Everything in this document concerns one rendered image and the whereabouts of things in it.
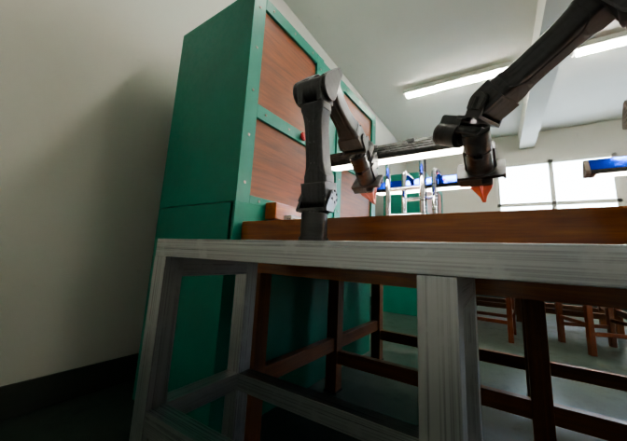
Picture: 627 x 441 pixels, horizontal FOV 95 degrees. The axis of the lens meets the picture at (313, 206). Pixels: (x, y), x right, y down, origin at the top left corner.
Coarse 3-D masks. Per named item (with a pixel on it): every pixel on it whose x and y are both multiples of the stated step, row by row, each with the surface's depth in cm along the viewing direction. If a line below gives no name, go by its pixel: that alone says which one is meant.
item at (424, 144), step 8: (432, 136) 107; (392, 144) 115; (400, 144) 112; (408, 144) 111; (416, 144) 108; (424, 144) 106; (432, 144) 104; (376, 152) 116; (384, 152) 114; (392, 152) 112; (400, 152) 110; (408, 152) 108; (416, 152) 106; (424, 152) 105; (336, 160) 126; (344, 160) 123
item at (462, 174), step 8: (488, 152) 64; (472, 160) 66; (480, 160) 65; (488, 160) 65; (496, 160) 69; (504, 160) 68; (464, 168) 72; (472, 168) 67; (480, 168) 66; (488, 168) 66; (496, 168) 67; (504, 168) 66; (456, 176) 71; (464, 176) 70; (472, 176) 68; (480, 176) 67; (488, 176) 66; (496, 176) 66; (504, 176) 65
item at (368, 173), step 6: (360, 174) 96; (366, 174) 96; (372, 174) 97; (360, 180) 97; (366, 180) 97; (372, 180) 98; (378, 180) 97; (354, 186) 100; (360, 186) 99; (366, 186) 98; (372, 186) 96; (378, 186) 96
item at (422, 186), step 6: (414, 138) 110; (420, 162) 124; (390, 168) 132; (420, 168) 123; (390, 174) 132; (420, 174) 123; (390, 180) 131; (420, 180) 122; (390, 186) 131; (402, 186) 127; (408, 186) 125; (414, 186) 123; (420, 186) 122; (390, 192) 130; (420, 192) 122; (390, 198) 130; (420, 198) 121; (390, 204) 129; (420, 204) 121; (390, 210) 129; (420, 210) 120; (426, 210) 120
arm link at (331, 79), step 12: (336, 72) 72; (324, 84) 66; (336, 84) 72; (336, 96) 71; (336, 108) 79; (348, 108) 83; (336, 120) 83; (348, 120) 83; (348, 132) 86; (360, 132) 88; (348, 144) 89; (360, 144) 88
